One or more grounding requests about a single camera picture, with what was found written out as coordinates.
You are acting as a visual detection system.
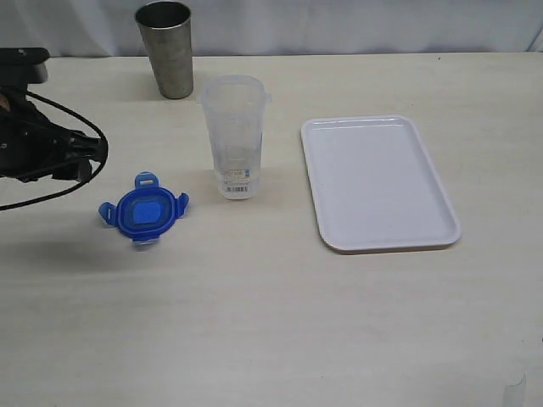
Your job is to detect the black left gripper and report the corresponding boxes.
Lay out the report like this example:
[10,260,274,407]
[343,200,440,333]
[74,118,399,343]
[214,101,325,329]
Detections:
[1,87,102,182]

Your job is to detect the blue plastic lid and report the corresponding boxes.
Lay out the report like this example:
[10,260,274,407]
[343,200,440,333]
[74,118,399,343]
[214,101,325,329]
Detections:
[98,171,189,246]

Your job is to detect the stainless steel cup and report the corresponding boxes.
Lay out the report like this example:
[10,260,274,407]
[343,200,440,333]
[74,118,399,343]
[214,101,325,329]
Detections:
[134,1,193,99]

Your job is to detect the clear plastic tall container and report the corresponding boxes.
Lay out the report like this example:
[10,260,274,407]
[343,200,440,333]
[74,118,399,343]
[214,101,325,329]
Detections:
[198,75,271,200]

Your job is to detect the white backdrop curtain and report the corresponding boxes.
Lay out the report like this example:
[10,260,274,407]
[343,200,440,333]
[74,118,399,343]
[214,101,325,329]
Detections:
[1,1,542,57]

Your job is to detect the white rectangular tray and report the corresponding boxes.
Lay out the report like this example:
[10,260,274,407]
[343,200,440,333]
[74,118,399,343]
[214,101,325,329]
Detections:
[300,115,462,254]

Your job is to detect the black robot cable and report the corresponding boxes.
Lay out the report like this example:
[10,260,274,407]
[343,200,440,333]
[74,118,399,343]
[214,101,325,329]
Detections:
[0,87,109,212]

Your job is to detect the wrist camera mount block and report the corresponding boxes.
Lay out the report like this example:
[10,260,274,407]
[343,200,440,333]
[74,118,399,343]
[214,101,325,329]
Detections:
[0,47,50,89]

